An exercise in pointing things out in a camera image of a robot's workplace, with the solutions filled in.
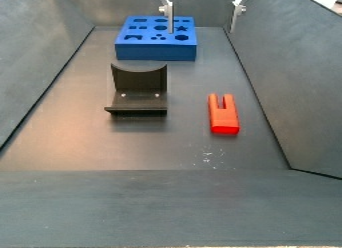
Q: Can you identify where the black curved fixture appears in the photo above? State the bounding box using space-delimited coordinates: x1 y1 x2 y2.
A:
104 65 168 115

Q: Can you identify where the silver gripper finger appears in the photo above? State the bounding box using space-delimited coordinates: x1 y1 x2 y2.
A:
230 0 247 32
159 0 174 34

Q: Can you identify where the red square-circle object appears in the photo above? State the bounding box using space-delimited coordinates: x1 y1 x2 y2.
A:
208 94 240 135

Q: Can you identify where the blue foam shape board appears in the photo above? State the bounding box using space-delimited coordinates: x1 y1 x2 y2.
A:
115 16 198 61

